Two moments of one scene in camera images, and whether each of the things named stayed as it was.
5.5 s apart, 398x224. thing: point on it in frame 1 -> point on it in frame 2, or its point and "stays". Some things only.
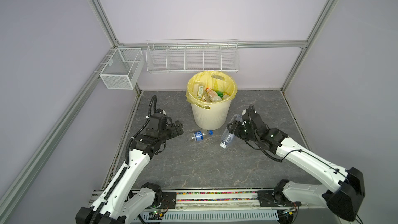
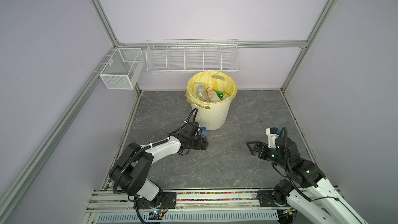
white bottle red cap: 213,96 stays
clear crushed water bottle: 226,137 -> 200,91
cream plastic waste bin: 211,117 stays
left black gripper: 174,133 -> 199,145
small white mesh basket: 123,68 stays
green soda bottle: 220,94 stays
